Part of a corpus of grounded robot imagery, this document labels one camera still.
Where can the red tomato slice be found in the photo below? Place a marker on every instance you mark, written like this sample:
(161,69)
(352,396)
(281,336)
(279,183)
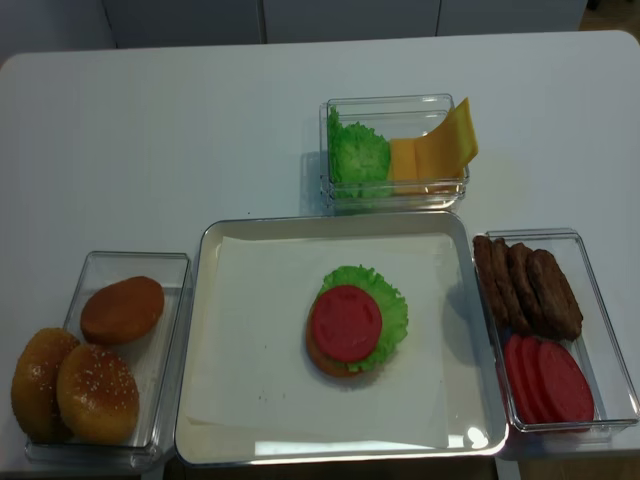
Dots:
(564,386)
(512,356)
(529,356)

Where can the right sesame top bun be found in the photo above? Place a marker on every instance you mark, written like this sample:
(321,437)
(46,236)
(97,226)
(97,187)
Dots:
(97,395)

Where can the flat cheese slice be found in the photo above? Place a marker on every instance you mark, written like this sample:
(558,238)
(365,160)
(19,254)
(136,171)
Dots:
(403,166)

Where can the clear bun container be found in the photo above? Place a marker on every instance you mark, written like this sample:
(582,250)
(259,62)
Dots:
(156,360)

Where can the white metal tray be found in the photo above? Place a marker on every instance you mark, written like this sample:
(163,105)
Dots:
(476,418)

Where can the clear patty tomato container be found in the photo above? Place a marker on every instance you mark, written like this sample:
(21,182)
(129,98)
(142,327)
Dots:
(596,350)

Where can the right red tomato slice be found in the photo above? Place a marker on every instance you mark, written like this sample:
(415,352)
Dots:
(564,386)

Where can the leaning cheese slice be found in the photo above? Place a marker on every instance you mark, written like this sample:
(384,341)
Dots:
(444,152)

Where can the lettuce leaf on tray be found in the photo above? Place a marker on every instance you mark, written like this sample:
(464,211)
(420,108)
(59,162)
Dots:
(393,307)

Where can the green lettuce in container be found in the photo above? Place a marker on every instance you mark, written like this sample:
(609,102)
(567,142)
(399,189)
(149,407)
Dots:
(359,159)

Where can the tomato slice on tray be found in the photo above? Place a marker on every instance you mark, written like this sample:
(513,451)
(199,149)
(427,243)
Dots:
(346,323)

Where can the flat bottom bun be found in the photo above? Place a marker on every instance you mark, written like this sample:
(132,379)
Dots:
(122,312)

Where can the brown meat patty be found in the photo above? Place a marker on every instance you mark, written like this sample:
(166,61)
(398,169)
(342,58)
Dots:
(505,285)
(483,261)
(517,255)
(559,307)

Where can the left sesame top bun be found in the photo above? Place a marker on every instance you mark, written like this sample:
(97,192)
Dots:
(33,388)

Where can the sesame bun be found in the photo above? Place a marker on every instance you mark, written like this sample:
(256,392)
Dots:
(33,388)
(97,395)

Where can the white parchment paper sheet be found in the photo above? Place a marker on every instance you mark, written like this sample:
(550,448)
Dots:
(252,369)

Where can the left red tomato slice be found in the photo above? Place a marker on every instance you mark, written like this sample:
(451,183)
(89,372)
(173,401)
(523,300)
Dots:
(512,356)

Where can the clear lettuce cheese container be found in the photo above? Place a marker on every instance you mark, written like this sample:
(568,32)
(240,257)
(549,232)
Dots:
(392,118)

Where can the bottom bun on tray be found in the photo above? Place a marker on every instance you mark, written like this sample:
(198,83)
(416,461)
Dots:
(324,363)

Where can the middle red tomato slice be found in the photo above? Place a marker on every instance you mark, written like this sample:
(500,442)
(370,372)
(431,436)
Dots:
(529,356)

